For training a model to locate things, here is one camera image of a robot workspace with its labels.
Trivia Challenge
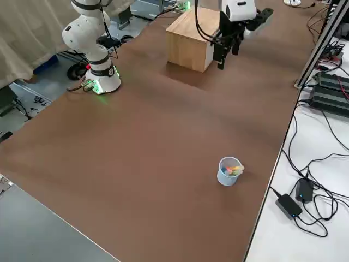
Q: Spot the beige curtain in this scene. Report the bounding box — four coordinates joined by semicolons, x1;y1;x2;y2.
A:
0;0;92;90

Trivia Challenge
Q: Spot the blue bin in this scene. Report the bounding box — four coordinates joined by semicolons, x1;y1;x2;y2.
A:
32;53;59;75

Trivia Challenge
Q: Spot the black box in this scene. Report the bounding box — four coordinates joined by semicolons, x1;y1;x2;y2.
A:
0;86;17;117

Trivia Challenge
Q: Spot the black power supply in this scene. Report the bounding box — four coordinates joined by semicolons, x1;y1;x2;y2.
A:
309;86;349;118
313;71;349;96

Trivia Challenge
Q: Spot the light blue pen cup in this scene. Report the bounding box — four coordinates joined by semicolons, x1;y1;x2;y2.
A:
217;156;242;187

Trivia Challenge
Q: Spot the wooden drawer with white front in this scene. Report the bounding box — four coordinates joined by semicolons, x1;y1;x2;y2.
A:
204;40;219;72

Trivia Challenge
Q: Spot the black power adapter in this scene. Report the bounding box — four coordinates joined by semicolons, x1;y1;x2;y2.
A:
295;177;315;203
275;193;303;221

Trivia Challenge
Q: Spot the black adapter cable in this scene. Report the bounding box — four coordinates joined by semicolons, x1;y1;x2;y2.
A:
296;190;340;238

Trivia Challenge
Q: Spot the wooden cabinet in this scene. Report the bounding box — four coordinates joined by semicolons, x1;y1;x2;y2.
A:
165;7;222;73

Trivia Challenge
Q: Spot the silver aluminium post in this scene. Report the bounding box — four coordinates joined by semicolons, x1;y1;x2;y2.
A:
293;0;349;90

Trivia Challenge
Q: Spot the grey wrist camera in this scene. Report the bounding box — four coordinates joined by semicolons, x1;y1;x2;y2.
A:
244;7;274;38

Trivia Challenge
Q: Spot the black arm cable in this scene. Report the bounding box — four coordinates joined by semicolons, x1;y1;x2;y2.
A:
194;0;219;43

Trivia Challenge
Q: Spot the dark grey table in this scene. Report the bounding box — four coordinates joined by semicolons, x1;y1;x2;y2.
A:
0;174;121;262

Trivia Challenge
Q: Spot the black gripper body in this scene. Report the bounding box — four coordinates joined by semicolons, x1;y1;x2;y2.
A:
215;11;248;41

